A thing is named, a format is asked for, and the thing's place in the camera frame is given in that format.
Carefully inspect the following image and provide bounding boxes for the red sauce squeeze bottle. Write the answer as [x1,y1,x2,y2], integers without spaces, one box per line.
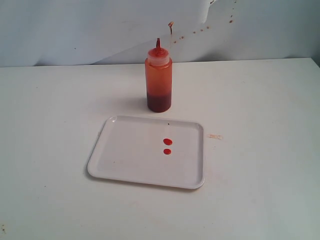
[144,37,173,113]

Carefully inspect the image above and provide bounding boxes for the white rectangular plastic tray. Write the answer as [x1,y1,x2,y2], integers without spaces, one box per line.
[87,115,205,190]

